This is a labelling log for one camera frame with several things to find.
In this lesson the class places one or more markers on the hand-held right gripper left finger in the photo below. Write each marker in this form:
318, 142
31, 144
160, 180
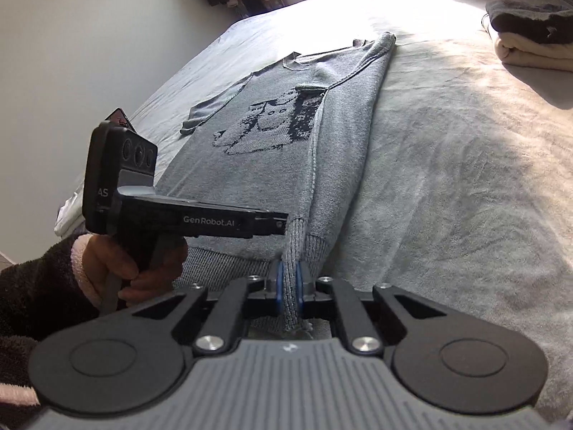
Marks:
280, 291

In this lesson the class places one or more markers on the folded black garment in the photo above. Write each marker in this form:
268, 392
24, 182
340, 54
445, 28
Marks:
528, 22

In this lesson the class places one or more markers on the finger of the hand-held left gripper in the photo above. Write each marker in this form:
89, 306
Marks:
271, 224

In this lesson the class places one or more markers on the bed with grey sheet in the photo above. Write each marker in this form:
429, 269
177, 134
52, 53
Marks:
447, 165

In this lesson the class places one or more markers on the folded beige garment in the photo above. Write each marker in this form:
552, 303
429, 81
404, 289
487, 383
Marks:
532, 53

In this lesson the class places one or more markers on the white crumpled cloth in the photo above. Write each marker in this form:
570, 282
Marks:
67, 219

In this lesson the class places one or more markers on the person's left hand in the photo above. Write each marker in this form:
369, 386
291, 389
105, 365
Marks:
105, 262

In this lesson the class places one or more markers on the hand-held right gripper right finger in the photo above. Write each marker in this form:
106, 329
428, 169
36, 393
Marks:
300, 291

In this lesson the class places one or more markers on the smartphone on stand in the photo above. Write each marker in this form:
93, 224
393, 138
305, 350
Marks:
118, 118

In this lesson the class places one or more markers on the grey knit sweater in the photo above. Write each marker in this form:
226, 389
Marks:
268, 174

